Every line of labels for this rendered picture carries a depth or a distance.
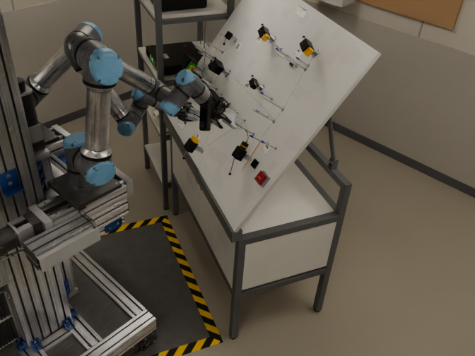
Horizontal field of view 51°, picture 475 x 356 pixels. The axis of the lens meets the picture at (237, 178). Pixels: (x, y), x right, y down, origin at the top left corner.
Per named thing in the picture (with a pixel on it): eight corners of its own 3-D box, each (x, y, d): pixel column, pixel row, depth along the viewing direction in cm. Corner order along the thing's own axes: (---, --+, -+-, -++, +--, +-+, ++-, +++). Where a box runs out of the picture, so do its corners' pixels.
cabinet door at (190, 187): (198, 223, 308) (198, 171, 284) (172, 172, 347) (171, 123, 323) (201, 222, 308) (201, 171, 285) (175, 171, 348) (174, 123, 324)
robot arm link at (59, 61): (6, 97, 234) (76, 25, 208) (22, 82, 246) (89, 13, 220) (27, 114, 238) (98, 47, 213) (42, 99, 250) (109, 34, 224)
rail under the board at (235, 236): (231, 243, 240) (232, 233, 236) (163, 121, 325) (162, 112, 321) (242, 240, 242) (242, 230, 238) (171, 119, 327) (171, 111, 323)
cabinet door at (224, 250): (230, 289, 268) (234, 236, 244) (197, 223, 307) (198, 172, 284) (235, 288, 269) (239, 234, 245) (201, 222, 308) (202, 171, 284)
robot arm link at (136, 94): (130, 92, 235) (137, 79, 230) (151, 101, 240) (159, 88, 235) (129, 103, 229) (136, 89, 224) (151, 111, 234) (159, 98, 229)
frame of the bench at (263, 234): (230, 340, 289) (239, 241, 241) (172, 212, 375) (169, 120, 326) (321, 311, 310) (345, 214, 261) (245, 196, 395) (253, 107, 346)
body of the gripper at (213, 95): (230, 104, 219) (215, 87, 211) (223, 121, 216) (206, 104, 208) (218, 104, 224) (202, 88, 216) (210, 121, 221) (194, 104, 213)
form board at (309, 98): (167, 112, 322) (164, 111, 321) (262, -27, 292) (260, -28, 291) (237, 232, 237) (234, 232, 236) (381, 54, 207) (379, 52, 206)
